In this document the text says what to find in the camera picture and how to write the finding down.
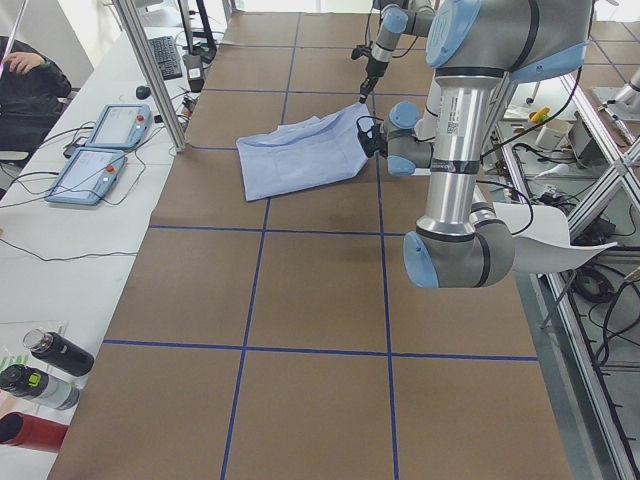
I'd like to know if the lower blue teach pendant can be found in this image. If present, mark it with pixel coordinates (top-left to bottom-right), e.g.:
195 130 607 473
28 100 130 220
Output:
45 147 127 206

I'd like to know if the seated person in black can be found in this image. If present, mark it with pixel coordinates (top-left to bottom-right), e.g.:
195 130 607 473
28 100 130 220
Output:
1 40 72 152

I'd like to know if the upper blue teach pendant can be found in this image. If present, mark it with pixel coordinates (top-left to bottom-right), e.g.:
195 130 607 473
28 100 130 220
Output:
85 104 153 150

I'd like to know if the grey aluminium frame post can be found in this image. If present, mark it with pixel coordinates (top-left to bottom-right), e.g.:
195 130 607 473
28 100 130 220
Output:
113 0 186 153

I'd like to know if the black computer mouse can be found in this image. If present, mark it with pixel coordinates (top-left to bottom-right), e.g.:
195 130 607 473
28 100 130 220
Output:
135 85 151 100

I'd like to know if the red bottle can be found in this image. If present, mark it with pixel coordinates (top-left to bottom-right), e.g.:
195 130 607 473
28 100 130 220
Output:
1 412 68 453

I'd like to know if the black keyboard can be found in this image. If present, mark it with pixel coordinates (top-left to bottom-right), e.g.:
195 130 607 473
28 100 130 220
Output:
148 36 183 80

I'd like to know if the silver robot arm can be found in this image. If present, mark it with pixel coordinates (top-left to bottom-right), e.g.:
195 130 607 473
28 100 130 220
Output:
360 1 593 288
351 1 439 104

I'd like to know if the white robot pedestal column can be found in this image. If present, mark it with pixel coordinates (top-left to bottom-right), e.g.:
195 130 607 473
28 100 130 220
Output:
415 80 441 170

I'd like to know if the light blue striped shirt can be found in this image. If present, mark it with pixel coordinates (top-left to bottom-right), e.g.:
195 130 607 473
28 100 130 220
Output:
236 103 372 201

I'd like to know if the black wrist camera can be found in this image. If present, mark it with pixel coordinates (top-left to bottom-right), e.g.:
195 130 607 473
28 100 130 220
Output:
356 115 383 158
351 44 371 60

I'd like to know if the white plastic chair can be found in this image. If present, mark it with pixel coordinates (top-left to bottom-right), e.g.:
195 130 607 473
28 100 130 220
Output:
493 203 617 274

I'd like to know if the blue teach pendant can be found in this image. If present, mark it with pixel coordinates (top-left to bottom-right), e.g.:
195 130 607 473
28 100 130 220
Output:
85 104 153 150
45 147 127 206

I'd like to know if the grey black water bottle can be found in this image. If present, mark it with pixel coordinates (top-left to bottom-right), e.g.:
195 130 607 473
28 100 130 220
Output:
1 364 80 410

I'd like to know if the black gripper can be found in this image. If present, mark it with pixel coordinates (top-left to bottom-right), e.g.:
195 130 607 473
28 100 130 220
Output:
368 131 388 158
358 56 389 104

